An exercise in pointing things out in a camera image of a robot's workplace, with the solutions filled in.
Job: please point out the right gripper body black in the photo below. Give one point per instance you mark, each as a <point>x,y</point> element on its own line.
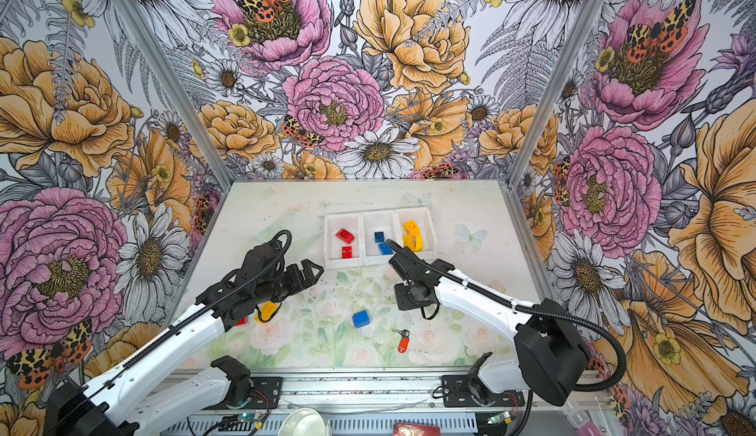
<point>409,299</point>

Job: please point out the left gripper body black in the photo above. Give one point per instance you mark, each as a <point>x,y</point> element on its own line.
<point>275,290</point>

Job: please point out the yellow curved lego brick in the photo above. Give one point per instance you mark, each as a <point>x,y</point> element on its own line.
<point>418,243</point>

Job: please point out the yellow orange lego brick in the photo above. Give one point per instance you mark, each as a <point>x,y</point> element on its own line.
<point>409,242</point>

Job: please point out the yellow lego brick top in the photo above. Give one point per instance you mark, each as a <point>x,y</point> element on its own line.
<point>411,228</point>

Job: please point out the white three-compartment bin tray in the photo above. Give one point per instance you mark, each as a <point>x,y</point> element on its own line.
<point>359,239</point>

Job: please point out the red lego brick long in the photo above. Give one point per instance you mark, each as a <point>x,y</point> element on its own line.
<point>345,236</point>

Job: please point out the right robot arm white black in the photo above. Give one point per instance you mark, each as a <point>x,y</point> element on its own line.
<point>549,356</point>

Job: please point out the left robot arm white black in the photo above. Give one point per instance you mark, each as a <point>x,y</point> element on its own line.
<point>82,410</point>

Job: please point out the red box at bottom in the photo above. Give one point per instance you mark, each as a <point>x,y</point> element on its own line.
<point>413,429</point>

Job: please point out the clear plastic container corner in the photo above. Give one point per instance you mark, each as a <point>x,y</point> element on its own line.
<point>580,420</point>

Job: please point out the aluminium frame rail front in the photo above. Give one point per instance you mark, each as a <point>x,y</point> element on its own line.
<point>366,390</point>

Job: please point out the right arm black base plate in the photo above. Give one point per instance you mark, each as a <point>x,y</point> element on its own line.
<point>457,391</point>

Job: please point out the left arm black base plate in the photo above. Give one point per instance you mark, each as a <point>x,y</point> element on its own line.
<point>260,392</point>

